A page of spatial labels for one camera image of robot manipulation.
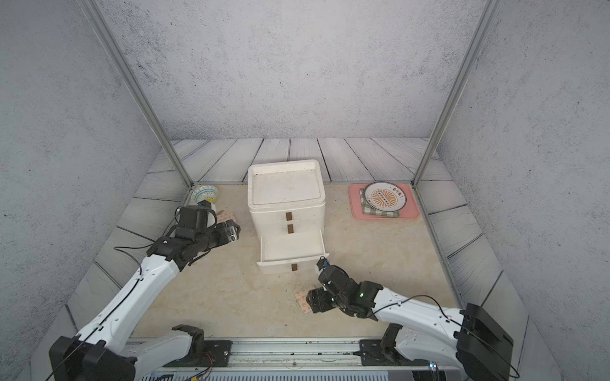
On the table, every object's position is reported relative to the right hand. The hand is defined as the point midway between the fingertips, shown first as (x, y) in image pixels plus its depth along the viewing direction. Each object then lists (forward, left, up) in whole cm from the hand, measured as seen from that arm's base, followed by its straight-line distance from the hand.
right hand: (316, 298), depth 78 cm
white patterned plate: (+50, -33, -6) cm, 60 cm away
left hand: (+17, +27, +14) cm, 35 cm away
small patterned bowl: (+50, +54, -2) cm, 73 cm away
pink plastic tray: (+41, -42, -6) cm, 59 cm away
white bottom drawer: (+16, +8, 0) cm, 18 cm away
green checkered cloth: (+40, -24, -5) cm, 47 cm away
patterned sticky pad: (+2, +5, -5) cm, 8 cm away
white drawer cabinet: (+29, +10, +18) cm, 35 cm away
